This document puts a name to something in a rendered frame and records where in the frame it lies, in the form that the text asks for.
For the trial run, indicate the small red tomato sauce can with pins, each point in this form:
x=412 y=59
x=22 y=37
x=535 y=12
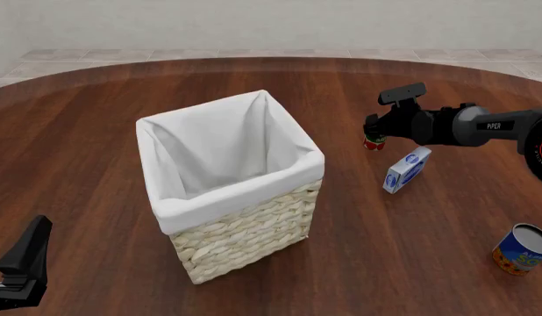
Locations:
x=374 y=144

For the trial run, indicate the blue and yellow soup can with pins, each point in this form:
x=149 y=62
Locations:
x=518 y=255

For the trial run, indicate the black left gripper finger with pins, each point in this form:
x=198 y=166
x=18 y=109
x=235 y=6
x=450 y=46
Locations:
x=29 y=250

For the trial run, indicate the woven basket with white liner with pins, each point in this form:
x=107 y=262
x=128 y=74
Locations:
x=236 y=210

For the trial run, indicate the small flat plate on stalk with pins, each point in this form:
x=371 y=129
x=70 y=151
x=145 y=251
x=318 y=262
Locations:
x=400 y=92

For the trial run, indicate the blue and white food box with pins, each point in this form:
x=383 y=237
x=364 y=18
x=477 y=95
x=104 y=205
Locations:
x=407 y=171

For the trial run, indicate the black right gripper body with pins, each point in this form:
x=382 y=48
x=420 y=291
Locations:
x=398 y=123

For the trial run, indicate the grey and black right robot arm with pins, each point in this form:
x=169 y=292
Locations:
x=494 y=130

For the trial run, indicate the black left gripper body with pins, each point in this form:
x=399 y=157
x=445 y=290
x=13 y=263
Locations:
x=16 y=294

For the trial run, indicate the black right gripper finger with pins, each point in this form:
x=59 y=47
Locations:
x=371 y=124

